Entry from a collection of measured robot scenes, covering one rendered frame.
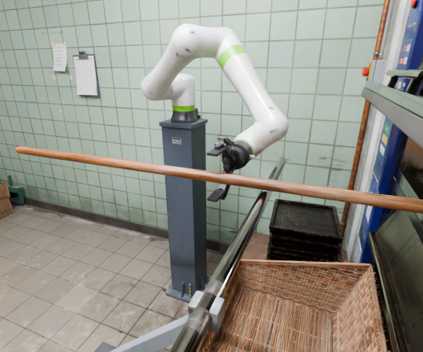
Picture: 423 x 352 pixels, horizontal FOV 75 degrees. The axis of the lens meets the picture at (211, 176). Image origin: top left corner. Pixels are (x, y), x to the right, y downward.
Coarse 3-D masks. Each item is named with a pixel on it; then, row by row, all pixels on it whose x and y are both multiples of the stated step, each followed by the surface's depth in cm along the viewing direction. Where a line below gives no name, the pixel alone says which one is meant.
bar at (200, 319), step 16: (272, 176) 83; (272, 192) 76; (256, 208) 64; (256, 224) 59; (240, 240) 52; (224, 256) 48; (240, 256) 49; (224, 272) 44; (208, 288) 41; (224, 288) 42; (192, 304) 38; (208, 304) 38; (224, 304) 39; (176, 320) 44; (192, 320) 35; (208, 320) 36; (144, 336) 48; (160, 336) 44; (176, 336) 42; (192, 336) 33
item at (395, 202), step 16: (64, 160) 97; (80, 160) 93; (96, 160) 90; (112, 160) 88; (128, 160) 88; (176, 176) 81; (192, 176) 78; (208, 176) 76; (224, 176) 75; (240, 176) 74; (288, 192) 69; (304, 192) 68; (320, 192) 66; (336, 192) 65; (352, 192) 64; (400, 208) 61; (416, 208) 59
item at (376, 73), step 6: (378, 60) 124; (384, 60) 123; (372, 66) 125; (378, 66) 125; (384, 66) 124; (372, 72) 126; (378, 72) 125; (384, 72) 124; (366, 78) 134; (372, 78) 127; (378, 78) 126
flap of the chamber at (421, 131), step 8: (368, 96) 68; (376, 96) 59; (376, 104) 56; (384, 104) 50; (392, 104) 44; (384, 112) 48; (392, 112) 42; (400, 112) 39; (408, 112) 35; (392, 120) 41; (400, 120) 37; (408, 120) 34; (416, 120) 32; (400, 128) 36; (408, 128) 33; (416, 128) 31; (408, 136) 33; (416, 136) 30
